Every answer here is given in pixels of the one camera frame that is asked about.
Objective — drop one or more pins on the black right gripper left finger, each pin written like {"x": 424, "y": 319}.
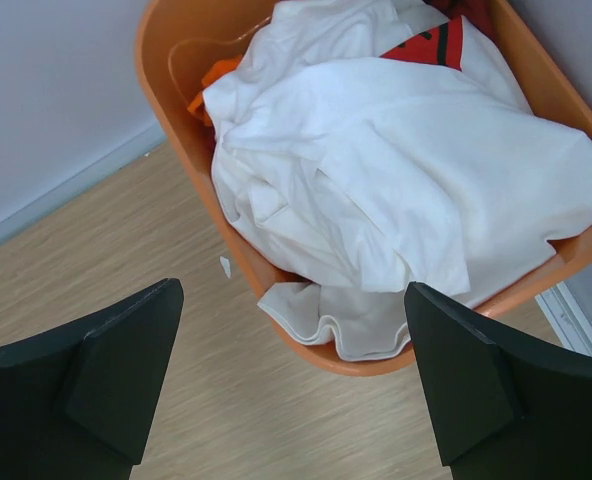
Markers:
{"x": 78, "y": 401}

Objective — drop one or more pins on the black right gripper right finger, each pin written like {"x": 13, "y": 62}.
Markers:
{"x": 503, "y": 404}

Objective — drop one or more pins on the white Coca-Cola print t-shirt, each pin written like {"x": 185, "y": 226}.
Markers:
{"x": 364, "y": 175}

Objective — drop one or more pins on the small white paper scrap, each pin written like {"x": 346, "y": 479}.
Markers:
{"x": 226, "y": 266}

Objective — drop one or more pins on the orange garment in basket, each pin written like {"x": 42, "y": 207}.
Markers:
{"x": 200, "y": 106}

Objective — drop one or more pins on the dark red garment in basket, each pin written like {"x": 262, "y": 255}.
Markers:
{"x": 475, "y": 11}

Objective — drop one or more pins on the white crumpled t-shirt in basket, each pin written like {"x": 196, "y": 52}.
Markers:
{"x": 302, "y": 33}

